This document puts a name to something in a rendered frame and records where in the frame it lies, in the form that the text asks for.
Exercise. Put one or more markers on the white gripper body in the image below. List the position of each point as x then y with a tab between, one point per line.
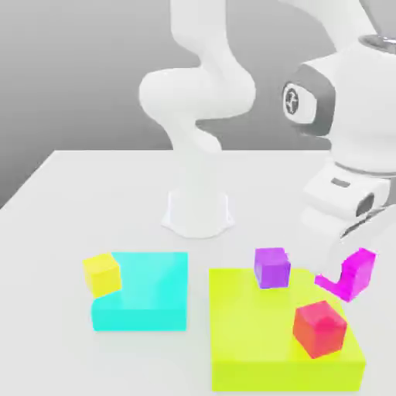
365	235

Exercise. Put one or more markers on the small magenta cube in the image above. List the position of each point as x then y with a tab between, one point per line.
359	275

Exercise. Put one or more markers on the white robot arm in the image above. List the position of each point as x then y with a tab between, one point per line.
198	92

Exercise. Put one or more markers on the small purple cube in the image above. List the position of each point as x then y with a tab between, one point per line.
272	269

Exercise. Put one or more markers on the small red cube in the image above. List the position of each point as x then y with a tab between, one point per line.
318	331

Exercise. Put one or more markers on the small yellow cube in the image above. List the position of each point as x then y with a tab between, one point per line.
102	275

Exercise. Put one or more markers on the large yellow-green box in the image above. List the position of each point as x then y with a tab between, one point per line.
247	340

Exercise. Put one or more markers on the large cyan box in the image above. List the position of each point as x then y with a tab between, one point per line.
148	294

